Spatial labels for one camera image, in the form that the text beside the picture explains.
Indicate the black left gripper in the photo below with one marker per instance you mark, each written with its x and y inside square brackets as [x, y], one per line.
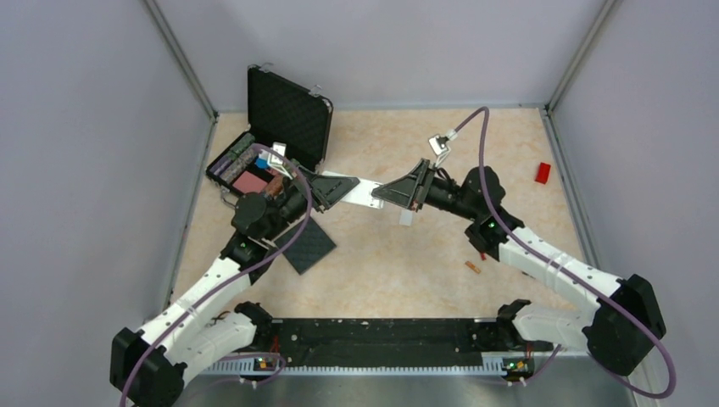
[328, 190]

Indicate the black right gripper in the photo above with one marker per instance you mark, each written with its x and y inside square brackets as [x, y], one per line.
[402, 192]

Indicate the white remote control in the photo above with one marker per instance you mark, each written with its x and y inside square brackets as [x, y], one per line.
[361, 195]

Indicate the white battery cover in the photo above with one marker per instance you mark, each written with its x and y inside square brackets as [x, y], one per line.
[405, 217]

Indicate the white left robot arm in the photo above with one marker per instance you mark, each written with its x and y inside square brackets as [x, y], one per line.
[152, 365]

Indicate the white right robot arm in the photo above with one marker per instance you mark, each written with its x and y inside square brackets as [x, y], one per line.
[606, 304]

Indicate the dark grey studded baseplate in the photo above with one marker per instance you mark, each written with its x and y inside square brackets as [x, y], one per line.
[313, 245]

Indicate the pink card deck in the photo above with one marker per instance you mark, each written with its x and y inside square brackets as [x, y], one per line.
[249, 182]

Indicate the black poker chip case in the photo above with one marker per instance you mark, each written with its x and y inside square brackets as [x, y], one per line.
[279, 110]

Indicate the red toy brick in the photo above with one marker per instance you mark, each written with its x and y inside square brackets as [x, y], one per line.
[543, 173]

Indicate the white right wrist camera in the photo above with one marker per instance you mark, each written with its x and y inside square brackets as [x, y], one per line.
[440, 146]

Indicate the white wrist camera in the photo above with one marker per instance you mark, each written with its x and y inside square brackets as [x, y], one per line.
[275, 159]
[440, 146]

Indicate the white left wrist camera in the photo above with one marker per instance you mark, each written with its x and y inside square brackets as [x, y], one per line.
[275, 159]

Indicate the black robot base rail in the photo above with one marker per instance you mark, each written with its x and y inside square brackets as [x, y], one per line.
[401, 342]

